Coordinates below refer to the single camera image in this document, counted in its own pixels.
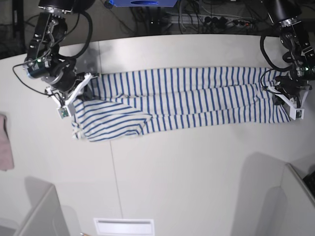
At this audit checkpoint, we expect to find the black keyboard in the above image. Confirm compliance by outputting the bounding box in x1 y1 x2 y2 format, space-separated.
303 172 315 196

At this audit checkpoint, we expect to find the grey bin right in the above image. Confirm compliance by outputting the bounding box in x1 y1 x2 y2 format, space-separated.
260 162 315 236

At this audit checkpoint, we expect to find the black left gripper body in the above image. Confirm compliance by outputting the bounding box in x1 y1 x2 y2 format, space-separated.
264 72 312 95

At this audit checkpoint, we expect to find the white power strip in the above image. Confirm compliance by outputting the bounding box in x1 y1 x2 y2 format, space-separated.
198 15 254 28

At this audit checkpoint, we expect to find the blue white striped T-shirt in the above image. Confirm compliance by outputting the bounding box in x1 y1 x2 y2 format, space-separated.
72 67 290 142

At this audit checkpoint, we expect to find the pink folded cloth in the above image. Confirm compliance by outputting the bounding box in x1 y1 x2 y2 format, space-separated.
0 114 14 171

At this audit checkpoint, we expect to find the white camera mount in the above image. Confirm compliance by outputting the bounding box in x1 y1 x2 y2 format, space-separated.
45 72 99 119
263 85 312 120

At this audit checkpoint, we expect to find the blue box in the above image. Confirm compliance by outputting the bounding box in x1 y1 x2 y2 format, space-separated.
109 0 177 7

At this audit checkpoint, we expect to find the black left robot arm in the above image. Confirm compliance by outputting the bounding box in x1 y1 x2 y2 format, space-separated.
260 0 315 108

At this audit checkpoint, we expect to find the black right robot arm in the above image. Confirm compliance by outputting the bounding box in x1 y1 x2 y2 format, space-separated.
20 0 94 103

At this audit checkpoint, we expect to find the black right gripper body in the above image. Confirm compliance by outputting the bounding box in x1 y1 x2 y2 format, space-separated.
43 59 85 93

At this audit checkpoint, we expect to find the grey bin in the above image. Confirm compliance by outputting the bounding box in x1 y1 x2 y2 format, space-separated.
260 162 315 236
0 182 70 236

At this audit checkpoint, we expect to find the grey bin left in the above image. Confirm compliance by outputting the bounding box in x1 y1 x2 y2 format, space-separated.
0 182 70 236

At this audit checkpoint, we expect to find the white label plate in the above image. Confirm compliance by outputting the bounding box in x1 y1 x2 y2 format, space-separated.
94 218 155 236

